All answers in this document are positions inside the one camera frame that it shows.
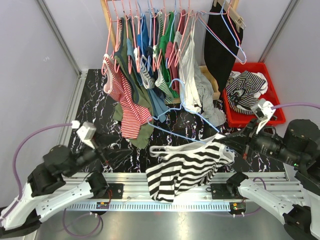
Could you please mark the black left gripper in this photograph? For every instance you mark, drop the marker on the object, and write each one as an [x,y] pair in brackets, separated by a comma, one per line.
[117,155]

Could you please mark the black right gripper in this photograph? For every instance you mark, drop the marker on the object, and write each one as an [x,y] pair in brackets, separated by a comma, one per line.
[233,139]

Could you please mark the purple black striped tank top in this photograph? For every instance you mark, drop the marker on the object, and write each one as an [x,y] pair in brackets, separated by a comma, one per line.
[241,92]

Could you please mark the white plain tank top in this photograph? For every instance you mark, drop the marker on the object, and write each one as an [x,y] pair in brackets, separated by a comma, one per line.
[188,91]

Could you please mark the white navy-trimmed tank top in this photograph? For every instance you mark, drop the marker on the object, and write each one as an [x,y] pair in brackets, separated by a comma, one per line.
[264,88]

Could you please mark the grey tank top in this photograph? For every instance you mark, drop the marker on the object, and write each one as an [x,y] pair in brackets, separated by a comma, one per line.
[206,93]

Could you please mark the black white wide-striped top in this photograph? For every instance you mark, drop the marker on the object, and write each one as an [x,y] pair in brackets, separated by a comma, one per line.
[186,166]

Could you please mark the light blue wire hanger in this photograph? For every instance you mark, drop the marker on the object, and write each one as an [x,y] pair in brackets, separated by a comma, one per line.
[228,23]
[186,124]

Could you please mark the pink wire hanger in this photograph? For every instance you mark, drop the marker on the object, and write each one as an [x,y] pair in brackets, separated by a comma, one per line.
[211,32]

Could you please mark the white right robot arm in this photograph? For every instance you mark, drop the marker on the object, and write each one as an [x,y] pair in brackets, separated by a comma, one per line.
[299,148]

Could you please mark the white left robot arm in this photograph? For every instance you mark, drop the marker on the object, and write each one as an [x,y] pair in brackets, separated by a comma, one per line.
[36,203]

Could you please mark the olive green tank top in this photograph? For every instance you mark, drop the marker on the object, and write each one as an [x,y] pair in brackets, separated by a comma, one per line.
[121,63]

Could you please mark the red white striped tank top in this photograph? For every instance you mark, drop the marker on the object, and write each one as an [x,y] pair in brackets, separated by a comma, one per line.
[118,87]

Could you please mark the light blue tank top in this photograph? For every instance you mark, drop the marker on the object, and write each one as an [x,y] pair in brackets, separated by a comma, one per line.
[146,82]

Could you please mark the green white striped tank top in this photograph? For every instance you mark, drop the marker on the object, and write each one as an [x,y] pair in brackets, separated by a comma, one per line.
[160,81]

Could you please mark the maroon tank top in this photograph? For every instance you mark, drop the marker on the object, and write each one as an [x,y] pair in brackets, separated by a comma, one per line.
[171,56]

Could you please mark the red plastic bin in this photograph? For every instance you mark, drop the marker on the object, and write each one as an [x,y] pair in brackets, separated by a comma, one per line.
[236,120]

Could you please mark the wooden clothes rack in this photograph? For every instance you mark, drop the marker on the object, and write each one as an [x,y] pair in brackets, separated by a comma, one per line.
[230,9]

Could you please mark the black garment on rack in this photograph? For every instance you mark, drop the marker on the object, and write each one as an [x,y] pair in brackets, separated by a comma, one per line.
[218,60]

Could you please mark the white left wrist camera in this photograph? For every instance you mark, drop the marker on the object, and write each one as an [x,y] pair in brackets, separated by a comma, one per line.
[85,132]

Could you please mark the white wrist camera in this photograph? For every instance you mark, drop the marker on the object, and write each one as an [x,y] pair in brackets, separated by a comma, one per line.
[262,109]
[85,132]

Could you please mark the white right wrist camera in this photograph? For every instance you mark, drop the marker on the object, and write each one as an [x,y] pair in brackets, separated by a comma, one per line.
[262,109]

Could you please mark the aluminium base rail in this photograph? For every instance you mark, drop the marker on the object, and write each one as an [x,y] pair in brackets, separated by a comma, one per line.
[268,185]

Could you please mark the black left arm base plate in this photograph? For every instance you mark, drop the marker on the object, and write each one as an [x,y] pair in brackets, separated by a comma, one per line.
[115,190]

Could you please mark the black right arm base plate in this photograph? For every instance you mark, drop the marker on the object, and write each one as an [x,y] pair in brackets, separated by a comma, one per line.
[219,191]

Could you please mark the white slotted cable duct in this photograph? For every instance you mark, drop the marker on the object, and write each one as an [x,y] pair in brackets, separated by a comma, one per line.
[118,206]

